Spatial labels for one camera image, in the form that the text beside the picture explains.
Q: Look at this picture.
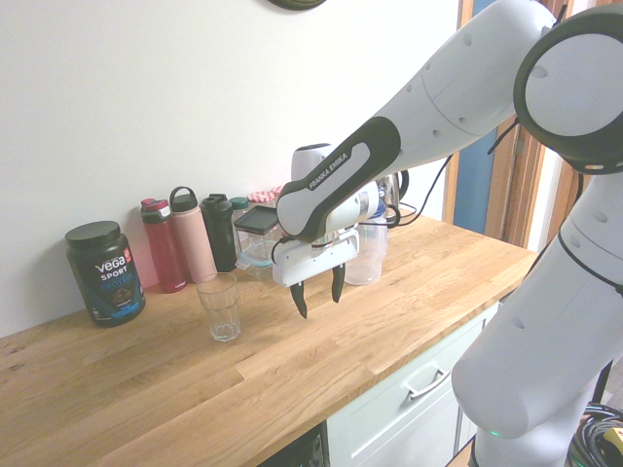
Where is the black shaker bottle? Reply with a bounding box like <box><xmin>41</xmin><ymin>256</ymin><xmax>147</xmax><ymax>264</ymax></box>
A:
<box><xmin>200</xmin><ymin>193</ymin><xmax>239</xmax><ymax>273</ymax></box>

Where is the white drawer handle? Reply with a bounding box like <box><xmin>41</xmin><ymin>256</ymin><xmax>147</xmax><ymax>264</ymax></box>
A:
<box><xmin>402</xmin><ymin>366</ymin><xmax>452</xmax><ymax>402</ymax></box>

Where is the red water bottle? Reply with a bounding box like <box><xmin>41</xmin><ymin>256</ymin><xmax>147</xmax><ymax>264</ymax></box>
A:
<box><xmin>139</xmin><ymin>197</ymin><xmax>189</xmax><ymax>295</ymax></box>

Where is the black power cable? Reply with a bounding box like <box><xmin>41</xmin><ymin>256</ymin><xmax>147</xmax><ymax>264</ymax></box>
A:
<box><xmin>385</xmin><ymin>156</ymin><xmax>452</xmax><ymax>230</ymax></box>

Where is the pink insulated bottle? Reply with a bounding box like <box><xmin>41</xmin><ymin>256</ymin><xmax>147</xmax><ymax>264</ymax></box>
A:
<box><xmin>168</xmin><ymin>185</ymin><xmax>218</xmax><ymax>284</ymax></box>

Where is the coiled black cable bundle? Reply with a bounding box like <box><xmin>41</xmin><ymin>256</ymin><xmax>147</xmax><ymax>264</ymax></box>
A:
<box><xmin>570</xmin><ymin>400</ymin><xmax>623</xmax><ymax>467</ymax></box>

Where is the clear jar with green lid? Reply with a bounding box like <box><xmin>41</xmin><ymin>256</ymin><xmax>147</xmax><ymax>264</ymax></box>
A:
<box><xmin>228</xmin><ymin>196</ymin><xmax>253</xmax><ymax>231</ymax></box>

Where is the glass electric kettle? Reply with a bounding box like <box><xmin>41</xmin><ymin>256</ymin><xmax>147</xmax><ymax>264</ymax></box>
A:
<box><xmin>377</xmin><ymin>169</ymin><xmax>412</xmax><ymax>221</ymax></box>

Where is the dark built-in appliance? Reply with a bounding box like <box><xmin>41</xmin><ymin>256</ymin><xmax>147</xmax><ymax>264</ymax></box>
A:
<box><xmin>261</xmin><ymin>421</ymin><xmax>329</xmax><ymax>467</ymax></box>

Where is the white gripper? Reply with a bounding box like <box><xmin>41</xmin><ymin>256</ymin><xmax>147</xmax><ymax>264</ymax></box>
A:
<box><xmin>271</xmin><ymin>228</ymin><xmax>361</xmax><ymax>321</ymax></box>

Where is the clear faceted glass tumbler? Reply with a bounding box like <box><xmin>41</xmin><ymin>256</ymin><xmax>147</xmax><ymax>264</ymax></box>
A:
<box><xmin>195</xmin><ymin>271</ymin><xmax>239</xmax><ymax>343</ymax></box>

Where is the blue door panel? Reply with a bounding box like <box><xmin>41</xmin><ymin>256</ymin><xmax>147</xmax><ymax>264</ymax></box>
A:
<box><xmin>456</xmin><ymin>126</ymin><xmax>503</xmax><ymax>240</ymax></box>

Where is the black round wall clock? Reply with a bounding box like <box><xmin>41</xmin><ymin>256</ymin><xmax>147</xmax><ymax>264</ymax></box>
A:
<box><xmin>266</xmin><ymin>0</ymin><xmax>329</xmax><ymax>11</ymax></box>

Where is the wooden door frame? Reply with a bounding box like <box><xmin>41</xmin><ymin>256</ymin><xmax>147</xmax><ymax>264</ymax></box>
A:
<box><xmin>441</xmin><ymin>0</ymin><xmax>593</xmax><ymax>255</ymax></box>

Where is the jar with red checked lid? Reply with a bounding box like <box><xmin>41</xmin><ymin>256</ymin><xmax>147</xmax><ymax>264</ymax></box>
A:
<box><xmin>245</xmin><ymin>186</ymin><xmax>284</xmax><ymax>210</ymax></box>

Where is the pale green cabinet drawer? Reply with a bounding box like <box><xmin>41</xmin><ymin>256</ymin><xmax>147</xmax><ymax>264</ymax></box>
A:
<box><xmin>324</xmin><ymin>302</ymin><xmax>502</xmax><ymax>467</ymax></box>

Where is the glass container with clip lid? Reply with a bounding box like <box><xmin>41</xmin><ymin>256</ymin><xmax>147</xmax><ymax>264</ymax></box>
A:
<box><xmin>235</xmin><ymin>239</ymin><xmax>276</xmax><ymax>281</ymax></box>

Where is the clear container with black lid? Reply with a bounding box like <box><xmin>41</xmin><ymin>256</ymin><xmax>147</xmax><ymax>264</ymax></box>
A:
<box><xmin>233</xmin><ymin>205</ymin><xmax>282</xmax><ymax>255</ymax></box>

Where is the black Vega protein tub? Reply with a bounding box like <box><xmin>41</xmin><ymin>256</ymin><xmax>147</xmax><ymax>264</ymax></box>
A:
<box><xmin>64</xmin><ymin>220</ymin><xmax>147</xmax><ymax>328</ymax></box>

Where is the yellow box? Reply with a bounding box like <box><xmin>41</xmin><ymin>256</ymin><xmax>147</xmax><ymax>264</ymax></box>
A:
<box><xmin>600</xmin><ymin>421</ymin><xmax>623</xmax><ymax>467</ymax></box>

